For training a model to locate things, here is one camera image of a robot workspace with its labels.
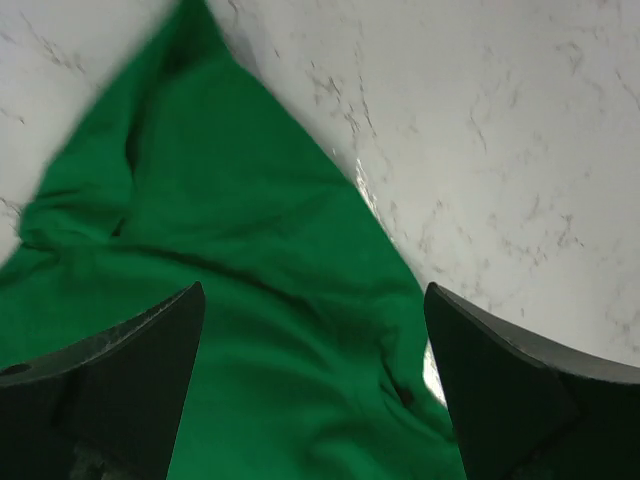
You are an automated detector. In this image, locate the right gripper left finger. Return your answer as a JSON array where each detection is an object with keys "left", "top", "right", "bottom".
[{"left": 1, "top": 283, "right": 205, "bottom": 479}]

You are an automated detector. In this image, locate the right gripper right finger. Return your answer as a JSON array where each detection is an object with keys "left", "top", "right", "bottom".
[{"left": 424, "top": 283, "right": 639, "bottom": 480}]

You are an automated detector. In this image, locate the green t shirt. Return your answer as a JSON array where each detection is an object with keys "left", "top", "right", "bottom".
[{"left": 1, "top": 1, "right": 464, "bottom": 479}]

